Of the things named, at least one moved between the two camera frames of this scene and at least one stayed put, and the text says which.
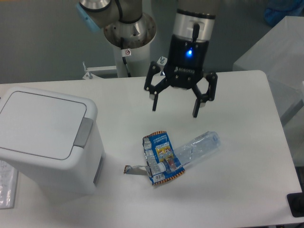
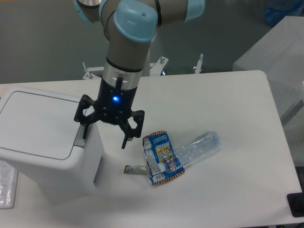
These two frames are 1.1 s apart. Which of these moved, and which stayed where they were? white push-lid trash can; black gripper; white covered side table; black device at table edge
Moved: black gripper
Stayed: white covered side table; white push-lid trash can; black device at table edge
